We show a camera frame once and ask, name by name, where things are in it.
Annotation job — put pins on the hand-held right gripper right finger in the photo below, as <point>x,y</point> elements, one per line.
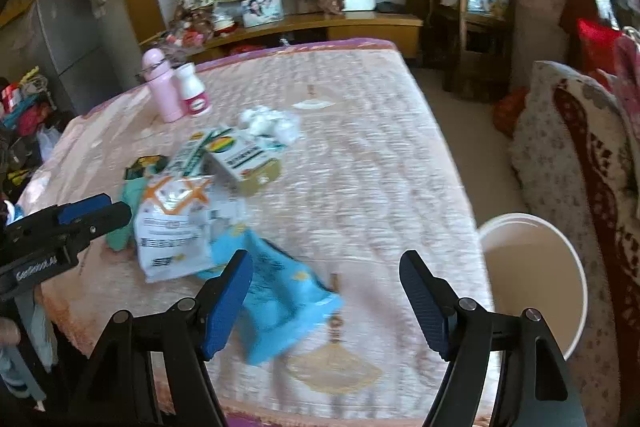
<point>422,302</point>

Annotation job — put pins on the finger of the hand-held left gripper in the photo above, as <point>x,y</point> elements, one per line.
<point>102,222</point>
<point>82,209</point>

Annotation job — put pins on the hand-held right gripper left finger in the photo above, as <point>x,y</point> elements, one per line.
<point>227,307</point>

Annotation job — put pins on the teal packet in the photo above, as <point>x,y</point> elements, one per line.
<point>125,237</point>

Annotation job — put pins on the light blue snack packet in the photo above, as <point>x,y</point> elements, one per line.
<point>285,302</point>

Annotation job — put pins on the white orange print packet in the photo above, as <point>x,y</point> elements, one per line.
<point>170,227</point>

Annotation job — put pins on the dark yellow wrapper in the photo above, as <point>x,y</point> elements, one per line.
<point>145,164</point>

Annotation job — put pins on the green white milk carton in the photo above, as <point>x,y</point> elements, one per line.
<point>190,154</point>

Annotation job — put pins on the white plastic bucket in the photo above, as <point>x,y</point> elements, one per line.
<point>530,267</point>

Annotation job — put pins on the person's left hand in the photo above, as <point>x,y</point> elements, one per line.
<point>9,333</point>

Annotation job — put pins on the pile of clothes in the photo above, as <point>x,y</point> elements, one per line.
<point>25,117</point>

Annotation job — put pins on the small green yellow box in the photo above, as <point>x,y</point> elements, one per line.
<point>247,162</point>

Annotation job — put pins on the pink quilted bed blanket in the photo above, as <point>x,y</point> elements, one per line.
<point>350,167</point>

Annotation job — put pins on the white bottle pink label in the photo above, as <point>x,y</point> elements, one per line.
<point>192,92</point>

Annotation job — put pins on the grey refrigerator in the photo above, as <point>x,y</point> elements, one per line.
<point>75,47</point>

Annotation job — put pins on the crumpled white tissue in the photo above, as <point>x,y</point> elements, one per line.
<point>272,124</point>

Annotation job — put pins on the patterned sofa cover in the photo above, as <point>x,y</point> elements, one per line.
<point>575,187</point>

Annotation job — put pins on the wrapped flower bouquet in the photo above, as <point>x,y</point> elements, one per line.
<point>190,32</point>

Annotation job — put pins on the red bag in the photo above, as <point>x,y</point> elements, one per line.
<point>510,109</point>

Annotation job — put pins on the red white jar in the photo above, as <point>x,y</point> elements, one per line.
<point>226,22</point>

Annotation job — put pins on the framed photo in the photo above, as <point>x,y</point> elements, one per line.
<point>261,10</point>

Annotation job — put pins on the dark wooden shelf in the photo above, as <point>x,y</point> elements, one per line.
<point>470,32</point>

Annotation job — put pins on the wooden cabinet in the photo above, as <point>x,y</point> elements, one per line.
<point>350,29</point>

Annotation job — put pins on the black flat device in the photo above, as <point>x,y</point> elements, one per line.
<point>391,7</point>

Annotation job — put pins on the pink garment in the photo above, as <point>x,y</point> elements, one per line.
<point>629,67</point>

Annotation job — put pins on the red cushion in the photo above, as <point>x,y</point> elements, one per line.
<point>597,42</point>

